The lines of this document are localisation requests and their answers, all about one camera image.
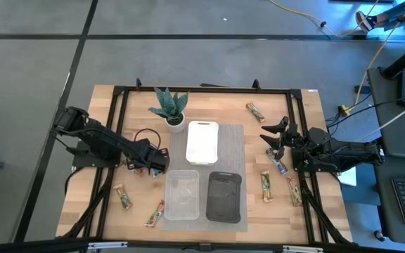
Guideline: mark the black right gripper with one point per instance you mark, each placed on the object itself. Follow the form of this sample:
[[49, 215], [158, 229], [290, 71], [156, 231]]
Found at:
[[295, 140]]

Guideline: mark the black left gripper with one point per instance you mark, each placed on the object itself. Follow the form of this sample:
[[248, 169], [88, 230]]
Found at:
[[153, 160]]

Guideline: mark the green and tan granola bar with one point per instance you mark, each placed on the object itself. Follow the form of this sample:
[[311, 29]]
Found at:
[[255, 112], [266, 186], [294, 192], [123, 197]]

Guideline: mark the dark blue granola bar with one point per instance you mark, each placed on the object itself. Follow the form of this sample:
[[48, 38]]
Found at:
[[280, 166]]

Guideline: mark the red granola bar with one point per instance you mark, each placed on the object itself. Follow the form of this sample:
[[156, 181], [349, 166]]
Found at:
[[139, 171], [155, 213]]

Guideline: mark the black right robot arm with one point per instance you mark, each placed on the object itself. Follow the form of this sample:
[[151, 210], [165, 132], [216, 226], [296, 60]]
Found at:
[[350, 151]]

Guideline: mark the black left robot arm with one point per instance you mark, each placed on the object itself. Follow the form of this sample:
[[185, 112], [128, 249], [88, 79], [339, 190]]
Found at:
[[97, 137]]

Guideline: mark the white round plant pot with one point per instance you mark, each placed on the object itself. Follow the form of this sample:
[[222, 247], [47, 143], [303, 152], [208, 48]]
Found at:
[[176, 127]]

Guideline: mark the clear plastic bin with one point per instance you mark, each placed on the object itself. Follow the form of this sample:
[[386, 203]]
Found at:
[[181, 196]]

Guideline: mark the grey woven placemat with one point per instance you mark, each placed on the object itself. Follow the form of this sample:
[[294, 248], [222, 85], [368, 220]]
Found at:
[[230, 151]]

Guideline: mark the white plastic bin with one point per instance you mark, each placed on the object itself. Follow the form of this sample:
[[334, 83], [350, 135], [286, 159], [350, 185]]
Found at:
[[202, 144]]

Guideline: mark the green artificial succulent plant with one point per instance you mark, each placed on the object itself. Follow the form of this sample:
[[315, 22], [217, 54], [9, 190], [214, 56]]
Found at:
[[169, 105]]

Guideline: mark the yellow plug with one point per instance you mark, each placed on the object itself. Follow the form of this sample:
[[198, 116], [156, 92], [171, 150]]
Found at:
[[345, 110]]

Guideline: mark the black plastic bin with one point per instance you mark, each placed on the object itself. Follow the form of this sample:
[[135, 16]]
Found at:
[[223, 198]]

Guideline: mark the black power brick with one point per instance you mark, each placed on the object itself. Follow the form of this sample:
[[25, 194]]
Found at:
[[362, 89]]

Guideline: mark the grey desk with device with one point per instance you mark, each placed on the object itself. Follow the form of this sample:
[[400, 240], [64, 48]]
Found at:
[[399, 137]]

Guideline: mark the grey desk with keyboard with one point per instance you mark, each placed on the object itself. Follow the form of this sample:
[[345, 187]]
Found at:
[[385, 196]]

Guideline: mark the person's foot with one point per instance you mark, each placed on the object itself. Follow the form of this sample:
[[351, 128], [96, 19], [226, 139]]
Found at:
[[364, 21]]

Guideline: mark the black caster wheel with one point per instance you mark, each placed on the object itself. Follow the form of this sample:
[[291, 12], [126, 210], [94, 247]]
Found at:
[[380, 235]]

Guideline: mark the black diagonal desk beam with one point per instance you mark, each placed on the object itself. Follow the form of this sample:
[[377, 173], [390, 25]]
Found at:
[[404, 58]]

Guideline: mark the person's leg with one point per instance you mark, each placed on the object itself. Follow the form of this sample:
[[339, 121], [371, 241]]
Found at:
[[392, 14]]

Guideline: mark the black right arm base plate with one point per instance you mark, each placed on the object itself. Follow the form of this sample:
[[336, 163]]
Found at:
[[315, 168]]

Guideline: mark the black frame clamp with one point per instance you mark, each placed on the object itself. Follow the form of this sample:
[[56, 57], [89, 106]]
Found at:
[[256, 84], [138, 83]]

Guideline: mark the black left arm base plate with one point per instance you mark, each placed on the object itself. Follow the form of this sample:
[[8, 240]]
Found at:
[[83, 160]]

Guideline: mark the black aluminium table frame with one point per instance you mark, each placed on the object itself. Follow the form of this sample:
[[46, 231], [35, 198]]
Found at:
[[206, 90]]

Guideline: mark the silver metal bracket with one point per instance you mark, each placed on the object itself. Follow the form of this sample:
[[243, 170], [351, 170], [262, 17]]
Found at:
[[302, 249], [107, 245]]

